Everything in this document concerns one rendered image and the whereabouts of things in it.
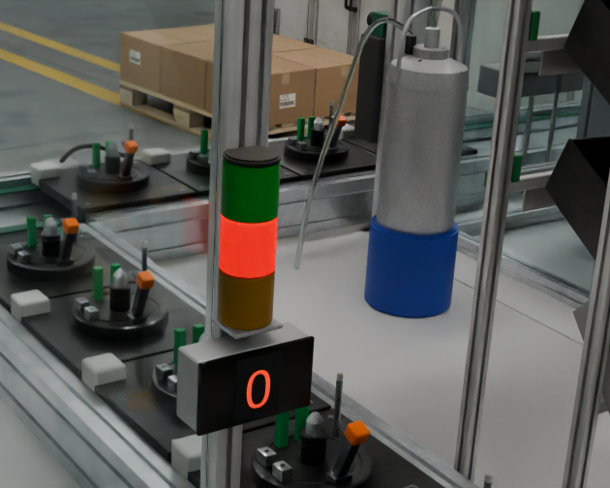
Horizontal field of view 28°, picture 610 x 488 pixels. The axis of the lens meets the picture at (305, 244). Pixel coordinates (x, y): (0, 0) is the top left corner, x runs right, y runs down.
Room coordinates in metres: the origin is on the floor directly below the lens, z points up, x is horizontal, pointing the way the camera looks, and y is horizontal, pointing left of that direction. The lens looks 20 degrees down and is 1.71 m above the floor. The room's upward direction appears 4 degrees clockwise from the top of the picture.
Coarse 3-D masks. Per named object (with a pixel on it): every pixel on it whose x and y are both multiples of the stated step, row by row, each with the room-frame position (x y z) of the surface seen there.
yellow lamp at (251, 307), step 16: (224, 272) 0.99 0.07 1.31; (272, 272) 0.99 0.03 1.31; (224, 288) 0.98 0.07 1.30; (240, 288) 0.97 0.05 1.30; (256, 288) 0.98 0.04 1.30; (272, 288) 0.99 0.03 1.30; (224, 304) 0.98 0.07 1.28; (240, 304) 0.97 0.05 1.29; (256, 304) 0.98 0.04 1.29; (272, 304) 0.99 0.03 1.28; (224, 320) 0.98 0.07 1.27; (240, 320) 0.97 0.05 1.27; (256, 320) 0.98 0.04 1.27
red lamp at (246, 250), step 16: (224, 224) 0.98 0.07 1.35; (240, 224) 0.98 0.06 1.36; (256, 224) 0.98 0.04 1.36; (272, 224) 0.99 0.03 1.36; (224, 240) 0.98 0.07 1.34; (240, 240) 0.97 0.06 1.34; (256, 240) 0.98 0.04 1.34; (272, 240) 0.99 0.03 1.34; (224, 256) 0.98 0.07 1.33; (240, 256) 0.97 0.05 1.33; (256, 256) 0.98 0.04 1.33; (272, 256) 0.99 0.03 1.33; (240, 272) 0.97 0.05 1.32; (256, 272) 0.98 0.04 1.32
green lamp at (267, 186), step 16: (224, 160) 0.99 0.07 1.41; (224, 176) 0.99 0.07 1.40; (240, 176) 0.97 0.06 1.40; (256, 176) 0.97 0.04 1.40; (272, 176) 0.98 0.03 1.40; (224, 192) 0.99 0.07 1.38; (240, 192) 0.97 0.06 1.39; (256, 192) 0.97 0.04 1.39; (272, 192) 0.98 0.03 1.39; (224, 208) 0.99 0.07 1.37; (240, 208) 0.97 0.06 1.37; (256, 208) 0.97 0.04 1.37; (272, 208) 0.98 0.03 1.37
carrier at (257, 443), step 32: (288, 416) 1.25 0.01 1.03; (320, 416) 1.22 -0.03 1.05; (256, 448) 1.24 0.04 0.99; (288, 448) 1.24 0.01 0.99; (320, 448) 1.21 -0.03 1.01; (384, 448) 1.29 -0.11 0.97; (256, 480) 1.19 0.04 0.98; (288, 480) 1.17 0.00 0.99; (320, 480) 1.18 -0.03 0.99; (352, 480) 1.18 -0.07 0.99; (384, 480) 1.22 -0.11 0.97; (416, 480) 1.22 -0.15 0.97
